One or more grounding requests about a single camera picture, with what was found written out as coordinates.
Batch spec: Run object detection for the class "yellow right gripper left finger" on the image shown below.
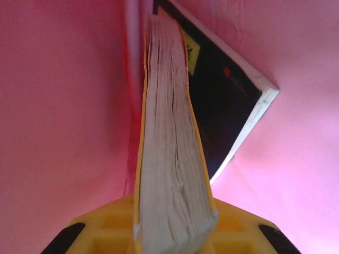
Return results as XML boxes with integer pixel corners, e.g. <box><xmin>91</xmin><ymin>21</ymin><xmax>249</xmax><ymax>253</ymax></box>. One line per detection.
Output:
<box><xmin>39</xmin><ymin>193</ymin><xmax>137</xmax><ymax>254</ymax></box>

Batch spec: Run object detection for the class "dark blue book yellow label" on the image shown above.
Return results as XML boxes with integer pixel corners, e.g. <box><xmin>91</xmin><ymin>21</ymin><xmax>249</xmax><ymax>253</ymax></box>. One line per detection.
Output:
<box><xmin>152</xmin><ymin>0</ymin><xmax>281</xmax><ymax>186</ymax></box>

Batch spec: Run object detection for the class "pink student backpack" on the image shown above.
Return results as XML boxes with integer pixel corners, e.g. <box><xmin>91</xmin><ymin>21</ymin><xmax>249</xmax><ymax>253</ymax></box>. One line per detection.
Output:
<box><xmin>0</xmin><ymin>0</ymin><xmax>339</xmax><ymax>254</ymax></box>

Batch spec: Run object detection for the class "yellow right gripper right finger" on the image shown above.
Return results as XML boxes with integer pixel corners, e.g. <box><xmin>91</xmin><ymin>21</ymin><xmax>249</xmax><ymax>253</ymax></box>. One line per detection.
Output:
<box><xmin>211</xmin><ymin>199</ymin><xmax>302</xmax><ymax>254</ymax></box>

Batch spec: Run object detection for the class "yellow cartoon cover book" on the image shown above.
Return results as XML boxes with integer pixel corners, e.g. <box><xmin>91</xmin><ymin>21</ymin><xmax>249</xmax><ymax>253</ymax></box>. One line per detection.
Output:
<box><xmin>132</xmin><ymin>13</ymin><xmax>220</xmax><ymax>254</ymax></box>

